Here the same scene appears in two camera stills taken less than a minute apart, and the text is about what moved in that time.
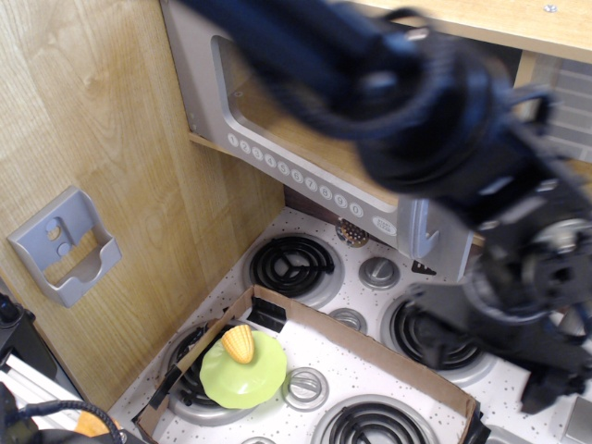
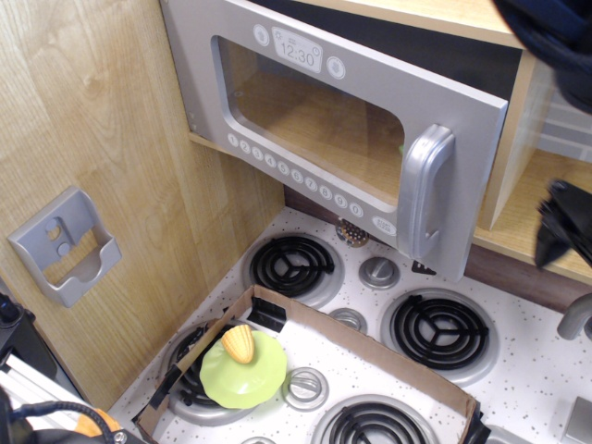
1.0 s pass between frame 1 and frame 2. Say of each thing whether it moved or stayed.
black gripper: moved
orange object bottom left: stayed
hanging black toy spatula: stayed
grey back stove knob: stayed
